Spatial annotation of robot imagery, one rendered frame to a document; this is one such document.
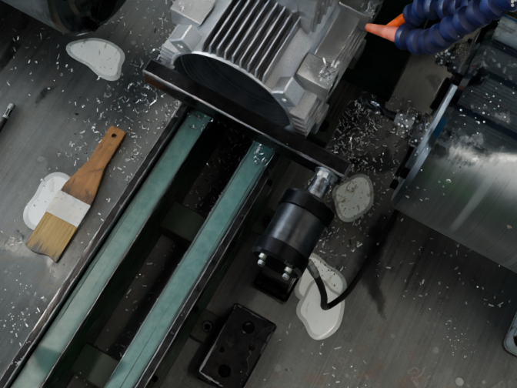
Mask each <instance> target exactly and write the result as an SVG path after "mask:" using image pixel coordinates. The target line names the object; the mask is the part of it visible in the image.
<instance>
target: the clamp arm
mask: <svg viewBox="0 0 517 388"><path fill-rule="evenodd" d="M142 72H143V75H144V80H145V83H147V84H149V85H150V86H152V87H154V88H156V89H158V90H160V91H162V92H164V93H165V94H167V95H170V96H171V97H173V98H175V99H177V100H179V101H180V102H183V103H185V104H186V105H189V106H190V107H192V108H194V109H196V110H198V111H200V112H202V113H203V114H205V115H207V116H209V117H211V118H213V119H215V120H216V121H218V122H220V123H222V124H224V125H226V126H228V127H229V128H231V129H234V130H235V131H237V132H240V133H241V134H243V135H245V136H247V137H249V138H250V139H253V140H255V141H256V142H258V143H260V144H262V145H264V146H266V147H268V148H269V149H271V150H273V151H275V152H277V153H279V154H281V155H282V156H284V157H286V158H288V159H291V160H292V161H294V162H296V163H298V164H299V165H301V166H304V167H306V168H307V169H309V170H311V171H313V172H315V174H316V173H317V174H316V175H317V176H318V175H321V174H322V172H323V170H325V171H326V172H325V174H324V176H323V177H325V179H327V180H329V178H330V176H331V175H332V176H333V177H334V178H333V177H332V179H331V181H330V183H331V184H332V183H335V184H337V185H339V186H340V185H341V184H342V183H343V182H344V180H345V178H346V176H347V175H348V173H349V170H350V168H351V166H352V164H351V163H350V162H349V161H347V160H345V159H343V158H341V157H339V156H337V155H335V154H334V153H332V152H330V151H328V150H326V149H323V148H322V147H320V146H318V145H316V144H315V143H313V142H310V141H309V140H307V139H304V138H302V137H301V136H300V135H297V134H296V129H294V128H292V127H290V126H288V125H287V126H286V128H284V127H282V126H280V125H278V124H276V123H274V122H272V121H270V120H269V119H267V118H265V117H263V116H261V115H259V114H257V113H255V112H253V111H252V110H250V109H247V108H246V107H244V106H242V105H239V104H238V103H237V102H234V101H232V100H231V99H228V98H226V97H224V96H223V95H221V94H219V93H217V92H215V91H213V90H211V89H209V88H207V87H206V86H204V85H202V84H200V83H198V82H196V81H194V80H192V79H190V78H189V77H187V76H185V75H183V74H181V73H179V72H177V71H176V70H175V66H173V65H172V64H170V63H168V62H166V63H165V64H164V65H163V64H162V63H160V62H158V61H156V60H154V59H149V61H148V63H147V64H146V66H145V67H144V68H143V70H142ZM330 174H331V175H330Z"/></svg>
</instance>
